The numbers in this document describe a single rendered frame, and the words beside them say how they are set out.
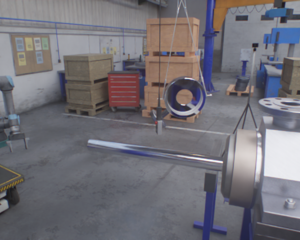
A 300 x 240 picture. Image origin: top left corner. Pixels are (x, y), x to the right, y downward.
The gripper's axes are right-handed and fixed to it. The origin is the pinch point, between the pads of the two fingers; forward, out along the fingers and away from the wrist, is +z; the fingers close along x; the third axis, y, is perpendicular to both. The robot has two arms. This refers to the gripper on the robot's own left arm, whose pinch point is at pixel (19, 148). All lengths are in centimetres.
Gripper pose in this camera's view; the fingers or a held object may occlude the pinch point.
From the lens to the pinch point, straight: 256.1
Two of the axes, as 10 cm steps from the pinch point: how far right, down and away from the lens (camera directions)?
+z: 2.3, 9.7, -0.5
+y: 7.4, -2.1, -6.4
